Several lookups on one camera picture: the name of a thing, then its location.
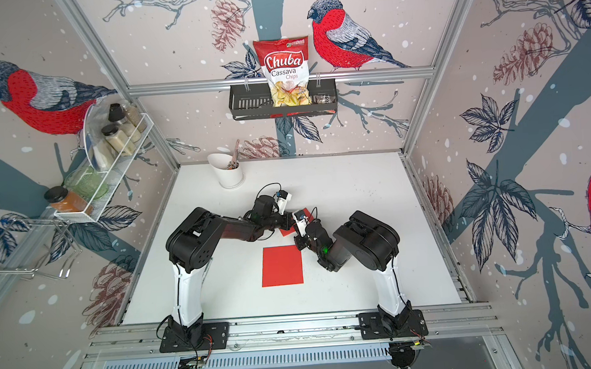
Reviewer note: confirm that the white utensil cup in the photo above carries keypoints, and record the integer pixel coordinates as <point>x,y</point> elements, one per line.
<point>229,176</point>

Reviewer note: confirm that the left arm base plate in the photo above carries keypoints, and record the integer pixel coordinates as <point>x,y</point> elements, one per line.
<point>214,337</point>

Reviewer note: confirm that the white wire spice rack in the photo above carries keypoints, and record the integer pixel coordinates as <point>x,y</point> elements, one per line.
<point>102,157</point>

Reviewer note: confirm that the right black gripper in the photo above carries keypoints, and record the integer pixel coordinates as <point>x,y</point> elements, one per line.
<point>298,242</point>

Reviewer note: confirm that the black-lid spice jar lower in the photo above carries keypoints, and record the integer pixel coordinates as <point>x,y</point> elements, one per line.
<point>118,140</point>

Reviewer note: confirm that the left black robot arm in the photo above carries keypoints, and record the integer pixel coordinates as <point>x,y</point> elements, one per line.
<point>191,246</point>

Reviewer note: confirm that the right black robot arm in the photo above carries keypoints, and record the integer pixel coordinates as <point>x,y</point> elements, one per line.
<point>371,242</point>

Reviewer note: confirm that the green contents glass jar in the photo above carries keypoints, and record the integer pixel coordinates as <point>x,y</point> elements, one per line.
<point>87,183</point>

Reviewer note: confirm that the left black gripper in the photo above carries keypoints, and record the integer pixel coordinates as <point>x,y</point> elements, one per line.
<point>286,217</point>

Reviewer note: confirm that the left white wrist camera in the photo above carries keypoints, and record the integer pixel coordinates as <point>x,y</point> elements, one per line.
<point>282,198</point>

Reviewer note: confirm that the aluminium mounting rail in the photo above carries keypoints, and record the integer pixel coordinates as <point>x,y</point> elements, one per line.
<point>298,340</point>

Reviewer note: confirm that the black-lid spice jar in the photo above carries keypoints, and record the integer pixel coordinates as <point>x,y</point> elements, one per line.
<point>127,117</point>
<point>118,140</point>

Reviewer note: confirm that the black-lid spice jar upper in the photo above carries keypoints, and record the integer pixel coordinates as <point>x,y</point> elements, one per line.
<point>127,117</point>

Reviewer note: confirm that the Chuba cassava chips bag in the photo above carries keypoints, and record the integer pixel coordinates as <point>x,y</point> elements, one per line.
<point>284,63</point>

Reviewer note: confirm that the orange spice jar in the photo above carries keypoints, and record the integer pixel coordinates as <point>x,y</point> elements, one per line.
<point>65,201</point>

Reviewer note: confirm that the chrome wire hook rack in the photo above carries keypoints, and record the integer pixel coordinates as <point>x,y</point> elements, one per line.
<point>37,249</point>

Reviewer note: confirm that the black wire wall basket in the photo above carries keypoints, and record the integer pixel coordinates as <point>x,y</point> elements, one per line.
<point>261,101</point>

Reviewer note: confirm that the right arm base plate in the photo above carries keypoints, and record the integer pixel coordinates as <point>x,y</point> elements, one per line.
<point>381,325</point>

